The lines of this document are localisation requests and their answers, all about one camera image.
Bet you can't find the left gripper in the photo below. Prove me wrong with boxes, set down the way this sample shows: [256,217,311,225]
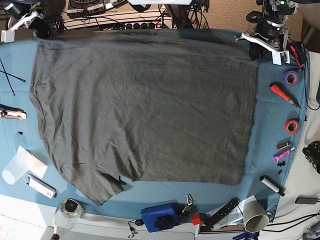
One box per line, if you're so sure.
[246,11,288,61]

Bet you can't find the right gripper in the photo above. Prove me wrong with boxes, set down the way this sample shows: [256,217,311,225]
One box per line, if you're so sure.
[2,1,52,39]

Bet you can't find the grey T-shirt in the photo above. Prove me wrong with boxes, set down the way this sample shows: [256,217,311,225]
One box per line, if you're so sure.
[29,30,258,206]

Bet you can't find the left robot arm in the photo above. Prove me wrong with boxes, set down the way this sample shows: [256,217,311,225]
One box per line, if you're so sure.
[241,0,299,65]

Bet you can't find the purple tape roll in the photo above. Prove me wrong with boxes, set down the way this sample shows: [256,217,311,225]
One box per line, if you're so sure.
[281,69,299,87]

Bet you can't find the orange black tool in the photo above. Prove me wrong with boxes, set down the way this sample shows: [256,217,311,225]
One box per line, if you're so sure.
[290,41,306,68]

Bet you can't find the blue tablecloth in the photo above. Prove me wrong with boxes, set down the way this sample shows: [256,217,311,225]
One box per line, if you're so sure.
[0,39,312,219]

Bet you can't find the orange tape roll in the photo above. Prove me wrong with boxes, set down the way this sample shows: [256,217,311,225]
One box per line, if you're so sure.
[284,119,299,134]

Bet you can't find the orange black utility knife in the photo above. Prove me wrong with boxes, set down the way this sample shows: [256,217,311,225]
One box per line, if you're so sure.
[0,104,28,120]

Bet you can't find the gold battery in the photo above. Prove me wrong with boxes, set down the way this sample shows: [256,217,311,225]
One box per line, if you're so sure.
[276,141,290,151]

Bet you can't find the black power strip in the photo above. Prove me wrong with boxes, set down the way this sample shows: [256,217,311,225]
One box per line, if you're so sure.
[109,21,166,30]

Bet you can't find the purple glue tube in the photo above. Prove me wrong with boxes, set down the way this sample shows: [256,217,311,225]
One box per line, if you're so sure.
[272,147,295,163]

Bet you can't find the white marker black cap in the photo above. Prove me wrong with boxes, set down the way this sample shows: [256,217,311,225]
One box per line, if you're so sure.
[259,176,285,197]

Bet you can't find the translucent plastic cup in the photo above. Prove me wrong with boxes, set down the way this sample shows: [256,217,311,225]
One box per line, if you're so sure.
[2,153,25,185]

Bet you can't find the white paper sheet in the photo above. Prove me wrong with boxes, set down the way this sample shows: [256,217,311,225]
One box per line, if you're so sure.
[16,146,48,179]

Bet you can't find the black remote control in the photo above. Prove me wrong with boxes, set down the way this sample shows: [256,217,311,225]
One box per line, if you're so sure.
[203,198,239,227]

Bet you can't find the white labelled box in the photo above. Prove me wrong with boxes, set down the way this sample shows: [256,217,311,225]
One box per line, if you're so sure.
[23,174,57,199]

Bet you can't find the silver carabiner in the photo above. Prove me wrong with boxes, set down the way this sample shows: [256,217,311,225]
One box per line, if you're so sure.
[186,193,194,206]

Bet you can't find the grey green mug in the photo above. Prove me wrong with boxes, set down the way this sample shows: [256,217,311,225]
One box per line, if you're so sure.
[243,200,270,233]

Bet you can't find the red cube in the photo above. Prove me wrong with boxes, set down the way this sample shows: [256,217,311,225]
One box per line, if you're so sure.
[191,213,202,225]

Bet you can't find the clear glass bottle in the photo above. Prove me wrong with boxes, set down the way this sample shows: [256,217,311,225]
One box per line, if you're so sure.
[50,198,83,240]

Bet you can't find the blue box with black knob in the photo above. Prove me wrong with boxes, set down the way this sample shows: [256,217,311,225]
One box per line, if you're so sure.
[140,203,180,233]

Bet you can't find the orange handle screwdriver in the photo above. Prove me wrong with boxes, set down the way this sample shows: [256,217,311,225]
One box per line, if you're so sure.
[269,83,300,108]

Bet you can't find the black cable ties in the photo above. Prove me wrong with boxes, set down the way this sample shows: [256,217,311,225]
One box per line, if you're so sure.
[0,59,26,96]

